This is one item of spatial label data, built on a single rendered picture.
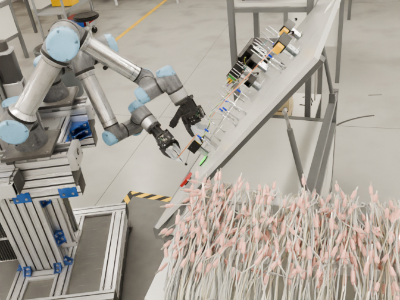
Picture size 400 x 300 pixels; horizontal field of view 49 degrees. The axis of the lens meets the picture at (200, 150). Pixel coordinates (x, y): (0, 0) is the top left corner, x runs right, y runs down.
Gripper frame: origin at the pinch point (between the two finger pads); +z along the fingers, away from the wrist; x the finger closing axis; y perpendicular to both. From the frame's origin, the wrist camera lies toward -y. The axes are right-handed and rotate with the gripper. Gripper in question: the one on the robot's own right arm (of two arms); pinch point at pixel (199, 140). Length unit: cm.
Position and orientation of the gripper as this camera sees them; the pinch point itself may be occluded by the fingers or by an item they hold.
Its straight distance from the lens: 194.8
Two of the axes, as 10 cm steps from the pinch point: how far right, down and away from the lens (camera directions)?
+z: 4.9, 8.2, 2.9
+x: 2.8, -4.6, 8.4
